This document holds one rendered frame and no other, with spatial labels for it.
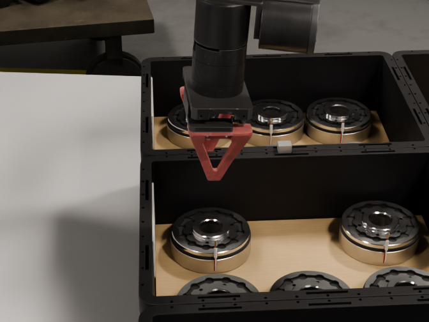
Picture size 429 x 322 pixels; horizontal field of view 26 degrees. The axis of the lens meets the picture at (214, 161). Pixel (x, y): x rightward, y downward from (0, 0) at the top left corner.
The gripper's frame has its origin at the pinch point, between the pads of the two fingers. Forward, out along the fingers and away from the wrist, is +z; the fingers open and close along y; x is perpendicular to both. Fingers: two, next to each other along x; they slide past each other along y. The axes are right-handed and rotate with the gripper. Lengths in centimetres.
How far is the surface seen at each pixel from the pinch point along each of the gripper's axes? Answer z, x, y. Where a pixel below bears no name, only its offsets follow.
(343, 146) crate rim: 7.1, -20.2, 14.8
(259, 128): 14.4, -12.6, 32.8
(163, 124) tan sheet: 18.6, 1.2, 41.5
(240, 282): 15.3, -4.3, -3.3
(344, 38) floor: 94, -92, 250
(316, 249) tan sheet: 17.5, -16.0, 6.0
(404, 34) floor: 92, -118, 251
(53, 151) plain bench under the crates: 33, 19, 57
